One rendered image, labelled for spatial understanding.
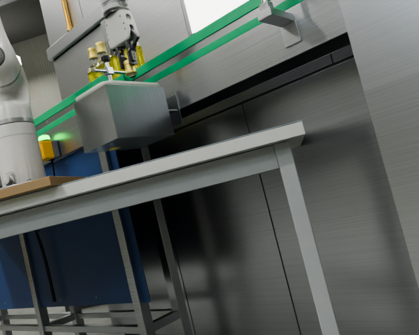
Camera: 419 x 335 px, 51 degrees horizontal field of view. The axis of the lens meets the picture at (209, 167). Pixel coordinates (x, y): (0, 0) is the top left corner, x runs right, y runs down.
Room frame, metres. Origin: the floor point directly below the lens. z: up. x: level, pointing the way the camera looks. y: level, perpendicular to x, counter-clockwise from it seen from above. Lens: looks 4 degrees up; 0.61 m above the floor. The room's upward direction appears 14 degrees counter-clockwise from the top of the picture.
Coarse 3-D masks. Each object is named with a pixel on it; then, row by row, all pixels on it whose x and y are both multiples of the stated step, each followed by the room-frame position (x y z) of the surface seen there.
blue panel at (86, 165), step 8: (80, 152) 1.67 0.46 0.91; (96, 152) 1.61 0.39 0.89; (112, 152) 1.55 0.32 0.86; (64, 160) 1.76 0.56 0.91; (72, 160) 1.72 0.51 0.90; (80, 160) 1.68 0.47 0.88; (88, 160) 1.65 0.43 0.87; (96, 160) 1.62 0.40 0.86; (112, 160) 1.56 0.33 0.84; (48, 168) 1.84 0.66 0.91; (56, 168) 1.80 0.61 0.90; (64, 168) 1.76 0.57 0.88; (72, 168) 1.72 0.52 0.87; (80, 168) 1.69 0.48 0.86; (88, 168) 1.66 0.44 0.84; (96, 168) 1.62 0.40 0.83; (112, 168) 1.56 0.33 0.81; (72, 176) 1.73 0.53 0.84; (80, 176) 1.70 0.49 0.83; (88, 176) 1.66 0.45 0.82
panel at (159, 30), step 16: (128, 0) 1.75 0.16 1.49; (144, 0) 1.69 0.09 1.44; (160, 0) 1.63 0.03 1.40; (176, 0) 1.58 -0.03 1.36; (144, 16) 1.70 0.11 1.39; (160, 16) 1.65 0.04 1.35; (176, 16) 1.60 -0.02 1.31; (144, 32) 1.72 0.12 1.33; (160, 32) 1.66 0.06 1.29; (176, 32) 1.61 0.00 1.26; (144, 48) 1.73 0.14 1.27; (160, 48) 1.67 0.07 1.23
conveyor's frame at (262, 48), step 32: (320, 0) 1.06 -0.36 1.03; (256, 32) 1.19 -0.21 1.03; (320, 32) 1.07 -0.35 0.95; (192, 64) 1.35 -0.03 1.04; (224, 64) 1.27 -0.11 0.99; (256, 64) 1.20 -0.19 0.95; (288, 64) 1.27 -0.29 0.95; (192, 96) 1.37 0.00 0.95; (224, 96) 1.44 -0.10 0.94; (64, 128) 1.69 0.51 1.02
